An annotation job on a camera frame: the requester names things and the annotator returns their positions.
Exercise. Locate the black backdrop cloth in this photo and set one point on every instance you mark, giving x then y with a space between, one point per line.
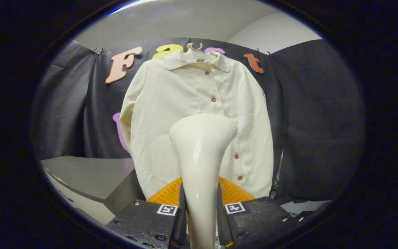
316 121

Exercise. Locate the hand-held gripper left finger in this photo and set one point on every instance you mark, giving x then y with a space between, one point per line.
143 221

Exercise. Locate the grey cabinet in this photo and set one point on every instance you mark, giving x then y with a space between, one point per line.
88 176

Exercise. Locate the cream garment steamer head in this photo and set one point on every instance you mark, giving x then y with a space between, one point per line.
200 155

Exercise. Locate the cream button-up shirt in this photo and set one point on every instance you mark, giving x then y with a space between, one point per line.
164 121

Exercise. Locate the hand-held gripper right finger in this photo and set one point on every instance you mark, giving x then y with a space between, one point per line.
257 221

